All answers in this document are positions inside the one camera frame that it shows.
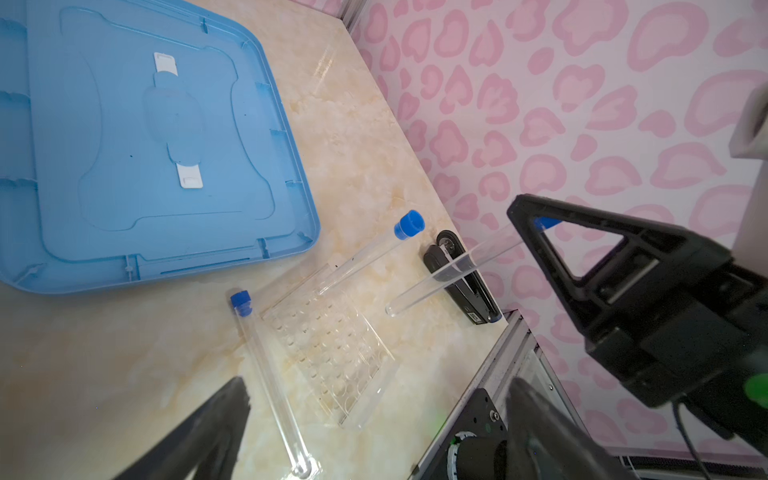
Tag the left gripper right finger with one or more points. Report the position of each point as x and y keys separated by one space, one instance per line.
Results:
x=544 y=444

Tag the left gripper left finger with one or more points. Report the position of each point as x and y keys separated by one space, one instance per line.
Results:
x=205 y=445

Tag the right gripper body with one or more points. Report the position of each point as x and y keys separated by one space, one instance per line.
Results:
x=704 y=346

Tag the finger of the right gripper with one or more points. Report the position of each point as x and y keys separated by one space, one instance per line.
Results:
x=606 y=268

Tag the black stapler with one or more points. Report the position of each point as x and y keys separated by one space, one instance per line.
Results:
x=471 y=293

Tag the blue plastic lid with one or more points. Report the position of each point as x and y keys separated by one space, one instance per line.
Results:
x=141 y=140

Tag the aluminium mounting rail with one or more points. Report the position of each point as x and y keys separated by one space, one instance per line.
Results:
x=516 y=372

